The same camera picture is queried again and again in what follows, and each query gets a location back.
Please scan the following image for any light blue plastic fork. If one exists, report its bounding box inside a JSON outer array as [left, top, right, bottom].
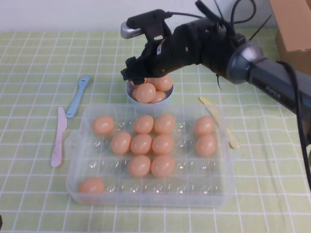
[[65, 74, 91, 119]]

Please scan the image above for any brown cardboard box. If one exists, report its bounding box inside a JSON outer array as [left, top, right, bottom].
[[268, 0, 311, 73]]

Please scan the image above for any black velcro strap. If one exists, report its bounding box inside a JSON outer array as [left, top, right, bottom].
[[195, 0, 216, 19]]

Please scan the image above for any light blue bowl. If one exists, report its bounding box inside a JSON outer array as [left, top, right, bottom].
[[125, 80, 174, 105]]

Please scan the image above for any pink plastic knife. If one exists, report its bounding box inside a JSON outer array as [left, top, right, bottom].
[[50, 106, 68, 167]]

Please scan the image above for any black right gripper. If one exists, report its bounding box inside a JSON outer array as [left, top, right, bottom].
[[121, 35, 182, 86]]

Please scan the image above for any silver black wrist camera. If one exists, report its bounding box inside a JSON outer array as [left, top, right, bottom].
[[120, 9, 173, 49]]

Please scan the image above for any black camera cable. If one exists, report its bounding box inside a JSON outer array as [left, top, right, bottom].
[[167, 0, 311, 178]]

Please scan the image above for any transparent plastic egg box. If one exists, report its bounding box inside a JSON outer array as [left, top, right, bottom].
[[66, 103, 236, 209]]

